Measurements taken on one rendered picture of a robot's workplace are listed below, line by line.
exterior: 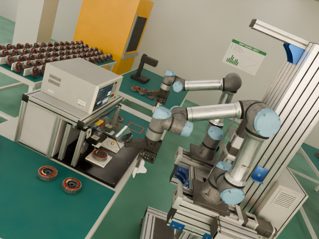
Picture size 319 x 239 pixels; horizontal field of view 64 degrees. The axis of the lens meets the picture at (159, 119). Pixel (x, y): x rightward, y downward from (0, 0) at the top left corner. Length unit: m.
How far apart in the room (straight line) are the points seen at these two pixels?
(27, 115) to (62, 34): 6.40
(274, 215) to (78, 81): 1.54
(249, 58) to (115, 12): 3.47
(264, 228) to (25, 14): 5.29
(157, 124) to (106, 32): 4.47
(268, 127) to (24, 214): 1.26
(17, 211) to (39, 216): 0.11
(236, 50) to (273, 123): 5.74
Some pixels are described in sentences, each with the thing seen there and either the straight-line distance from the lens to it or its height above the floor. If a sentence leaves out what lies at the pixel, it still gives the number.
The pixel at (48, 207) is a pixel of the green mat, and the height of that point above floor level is 0.75.
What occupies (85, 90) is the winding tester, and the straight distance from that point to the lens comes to 1.74.
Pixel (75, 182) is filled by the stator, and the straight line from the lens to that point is 1.72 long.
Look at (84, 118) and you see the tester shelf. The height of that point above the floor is 1.11.
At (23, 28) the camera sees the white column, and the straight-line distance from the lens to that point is 5.87.
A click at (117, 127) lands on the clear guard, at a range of 1.82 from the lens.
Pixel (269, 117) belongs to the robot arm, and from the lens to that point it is 1.23.
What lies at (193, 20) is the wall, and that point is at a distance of 6.94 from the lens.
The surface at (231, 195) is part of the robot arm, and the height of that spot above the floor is 1.22.
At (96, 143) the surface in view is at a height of 0.90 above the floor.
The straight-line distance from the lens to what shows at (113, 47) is 5.47.
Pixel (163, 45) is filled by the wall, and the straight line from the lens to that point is 7.05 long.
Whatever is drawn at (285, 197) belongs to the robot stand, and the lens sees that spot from 1.85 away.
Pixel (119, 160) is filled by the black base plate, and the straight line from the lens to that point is 2.03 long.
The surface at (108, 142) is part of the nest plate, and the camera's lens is 2.18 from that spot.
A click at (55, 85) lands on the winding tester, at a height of 1.20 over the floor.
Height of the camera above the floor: 1.89
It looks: 22 degrees down
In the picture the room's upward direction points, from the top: 23 degrees clockwise
